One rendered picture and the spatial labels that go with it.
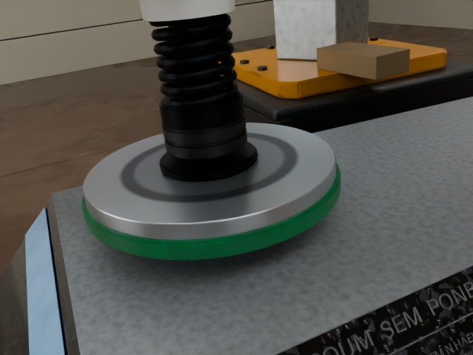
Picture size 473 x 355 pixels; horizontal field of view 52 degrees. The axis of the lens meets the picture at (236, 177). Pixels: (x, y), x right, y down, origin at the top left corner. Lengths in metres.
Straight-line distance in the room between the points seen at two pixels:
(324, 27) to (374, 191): 0.87
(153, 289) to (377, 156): 0.30
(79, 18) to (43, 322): 6.16
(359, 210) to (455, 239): 0.08
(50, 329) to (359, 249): 0.24
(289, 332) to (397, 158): 0.29
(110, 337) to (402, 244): 0.22
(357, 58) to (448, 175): 0.64
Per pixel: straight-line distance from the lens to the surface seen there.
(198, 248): 0.32
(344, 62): 1.15
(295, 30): 1.35
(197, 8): 0.35
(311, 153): 0.41
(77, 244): 0.45
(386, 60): 1.10
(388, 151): 0.57
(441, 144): 0.59
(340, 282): 0.35
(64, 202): 0.54
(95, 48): 6.55
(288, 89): 1.13
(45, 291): 0.43
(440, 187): 0.49
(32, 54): 6.45
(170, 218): 0.33
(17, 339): 0.45
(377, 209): 0.44
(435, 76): 1.28
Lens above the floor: 1.04
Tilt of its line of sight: 24 degrees down
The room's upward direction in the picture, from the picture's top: 6 degrees counter-clockwise
